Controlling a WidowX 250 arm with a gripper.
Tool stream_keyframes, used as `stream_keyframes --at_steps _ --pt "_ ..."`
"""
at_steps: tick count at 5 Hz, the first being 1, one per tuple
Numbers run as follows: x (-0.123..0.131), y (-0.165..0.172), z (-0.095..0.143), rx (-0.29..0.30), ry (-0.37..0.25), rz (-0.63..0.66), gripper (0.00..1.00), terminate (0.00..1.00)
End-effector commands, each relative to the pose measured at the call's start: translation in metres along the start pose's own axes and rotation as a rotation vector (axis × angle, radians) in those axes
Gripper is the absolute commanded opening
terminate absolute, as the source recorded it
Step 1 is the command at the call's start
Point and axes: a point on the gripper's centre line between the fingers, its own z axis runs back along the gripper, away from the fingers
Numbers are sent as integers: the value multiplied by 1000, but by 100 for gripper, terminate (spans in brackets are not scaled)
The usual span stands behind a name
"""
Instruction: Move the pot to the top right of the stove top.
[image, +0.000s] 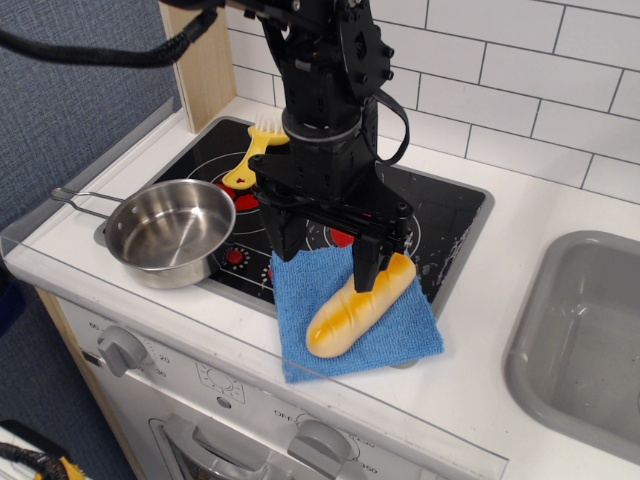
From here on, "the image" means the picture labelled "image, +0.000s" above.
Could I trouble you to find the yellow dish brush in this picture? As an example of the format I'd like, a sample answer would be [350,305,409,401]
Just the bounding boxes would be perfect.
[222,111,291,191]

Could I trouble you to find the wooden post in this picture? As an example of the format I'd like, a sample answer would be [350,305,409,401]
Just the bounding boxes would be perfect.
[174,8,236,134]

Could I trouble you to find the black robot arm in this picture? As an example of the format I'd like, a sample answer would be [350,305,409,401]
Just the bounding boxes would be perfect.
[235,1,412,292]

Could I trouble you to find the stainless steel pot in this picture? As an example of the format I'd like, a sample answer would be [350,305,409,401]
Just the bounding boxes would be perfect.
[49,179,236,289]

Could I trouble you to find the black toy stove top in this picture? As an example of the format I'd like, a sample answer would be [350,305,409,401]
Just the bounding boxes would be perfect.
[93,116,496,321]

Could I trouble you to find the grey right oven knob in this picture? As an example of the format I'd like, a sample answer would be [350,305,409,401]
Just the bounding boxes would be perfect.
[287,420,352,479]

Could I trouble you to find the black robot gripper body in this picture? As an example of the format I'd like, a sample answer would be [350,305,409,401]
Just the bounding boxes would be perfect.
[249,133,412,245]

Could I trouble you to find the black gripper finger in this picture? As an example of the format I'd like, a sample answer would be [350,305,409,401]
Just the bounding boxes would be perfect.
[260,204,306,262]
[353,234,395,292]

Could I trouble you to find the blue cloth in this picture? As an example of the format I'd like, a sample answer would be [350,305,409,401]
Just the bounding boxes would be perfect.
[271,247,444,384]

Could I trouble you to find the black sleeved cable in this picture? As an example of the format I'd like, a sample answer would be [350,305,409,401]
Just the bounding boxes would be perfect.
[0,4,221,70]

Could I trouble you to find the grey oven knob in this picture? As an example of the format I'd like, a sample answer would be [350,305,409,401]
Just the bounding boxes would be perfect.
[287,420,352,479]
[97,326,147,378]

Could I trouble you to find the toy bread loaf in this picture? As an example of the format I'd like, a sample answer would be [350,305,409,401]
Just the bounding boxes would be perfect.
[306,253,416,359]

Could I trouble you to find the grey left oven knob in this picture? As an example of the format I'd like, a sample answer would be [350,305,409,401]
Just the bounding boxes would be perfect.
[97,326,147,378]

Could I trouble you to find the white toy oven front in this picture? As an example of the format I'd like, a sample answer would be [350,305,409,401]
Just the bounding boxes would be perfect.
[53,294,451,480]

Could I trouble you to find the grey sink basin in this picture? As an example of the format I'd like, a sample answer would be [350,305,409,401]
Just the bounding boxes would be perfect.
[504,231,639,463]

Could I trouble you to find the yellow black object bottom left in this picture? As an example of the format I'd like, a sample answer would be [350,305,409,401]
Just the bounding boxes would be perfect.
[1,442,87,480]

